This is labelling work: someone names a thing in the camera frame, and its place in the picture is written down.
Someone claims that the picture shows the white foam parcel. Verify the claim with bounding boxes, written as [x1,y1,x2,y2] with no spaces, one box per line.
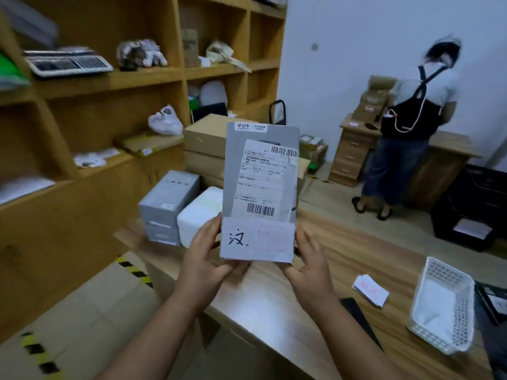
[177,186,224,249]

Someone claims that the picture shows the white perforated plastic tray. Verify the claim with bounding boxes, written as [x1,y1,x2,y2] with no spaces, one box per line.
[407,256,476,356]

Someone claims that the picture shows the person's right hand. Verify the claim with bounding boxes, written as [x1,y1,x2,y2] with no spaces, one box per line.
[277,223,341,317]

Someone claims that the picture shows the person's left forearm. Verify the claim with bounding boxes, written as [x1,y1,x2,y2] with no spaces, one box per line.
[95,290,203,380]

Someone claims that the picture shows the red stamped white sticker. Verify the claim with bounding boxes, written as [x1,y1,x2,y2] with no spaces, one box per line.
[251,223,296,254]

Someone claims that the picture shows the green plastic bag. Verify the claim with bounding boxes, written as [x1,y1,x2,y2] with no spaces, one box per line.
[0,51,31,91]

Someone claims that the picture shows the person's right forearm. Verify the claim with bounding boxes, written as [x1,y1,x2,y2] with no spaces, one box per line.
[313,294,401,380]

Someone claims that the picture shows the stack of small cardboard boxes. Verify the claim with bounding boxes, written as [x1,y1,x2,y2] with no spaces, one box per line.
[351,74,397,123]

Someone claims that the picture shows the medium taped cardboard box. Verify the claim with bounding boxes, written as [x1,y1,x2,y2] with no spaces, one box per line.
[299,134,328,167]

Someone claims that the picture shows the grey soft parcel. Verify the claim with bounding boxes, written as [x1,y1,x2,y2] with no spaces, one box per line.
[198,80,229,107]

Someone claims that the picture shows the flat brown parcel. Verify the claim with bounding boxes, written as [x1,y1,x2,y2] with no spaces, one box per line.
[117,130,185,158]

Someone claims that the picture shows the white flat mailer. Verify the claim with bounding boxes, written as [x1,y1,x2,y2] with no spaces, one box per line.
[0,176,56,206]

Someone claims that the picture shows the knotted white plastic bag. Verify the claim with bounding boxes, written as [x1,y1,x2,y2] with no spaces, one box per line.
[147,104,184,136]

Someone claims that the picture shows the black office chair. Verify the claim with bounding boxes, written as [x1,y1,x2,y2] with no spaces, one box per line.
[191,101,229,124]

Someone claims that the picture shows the white wrapped parcel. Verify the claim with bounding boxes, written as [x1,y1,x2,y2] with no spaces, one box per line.
[73,148,121,169]

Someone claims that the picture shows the white keypad scale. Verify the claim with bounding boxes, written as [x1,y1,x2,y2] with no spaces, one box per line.
[23,46,115,79]

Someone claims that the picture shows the black handheld scanner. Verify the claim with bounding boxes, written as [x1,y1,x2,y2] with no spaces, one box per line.
[340,297,383,351]

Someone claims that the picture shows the wooden drawer desk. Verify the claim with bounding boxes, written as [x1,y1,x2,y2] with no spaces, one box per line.
[327,114,482,212]

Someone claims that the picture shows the crumpled grey white bag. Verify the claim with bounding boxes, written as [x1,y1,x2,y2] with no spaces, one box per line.
[116,38,168,72]

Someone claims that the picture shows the stack of large cardboard boxes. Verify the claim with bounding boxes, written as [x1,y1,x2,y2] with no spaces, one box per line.
[0,0,288,345]

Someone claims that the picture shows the black plastic crates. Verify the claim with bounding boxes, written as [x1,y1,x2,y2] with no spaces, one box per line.
[429,193,498,253]

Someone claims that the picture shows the stack of white stickers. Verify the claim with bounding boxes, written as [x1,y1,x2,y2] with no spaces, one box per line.
[352,274,390,309]

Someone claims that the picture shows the person's left hand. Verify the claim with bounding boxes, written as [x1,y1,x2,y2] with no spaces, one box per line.
[174,212,250,313]

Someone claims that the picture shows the black scanners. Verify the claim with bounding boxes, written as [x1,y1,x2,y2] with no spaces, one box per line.
[475,280,507,327]

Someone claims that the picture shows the green platform trolley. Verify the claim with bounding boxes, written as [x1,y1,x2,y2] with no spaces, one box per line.
[269,99,327,175]

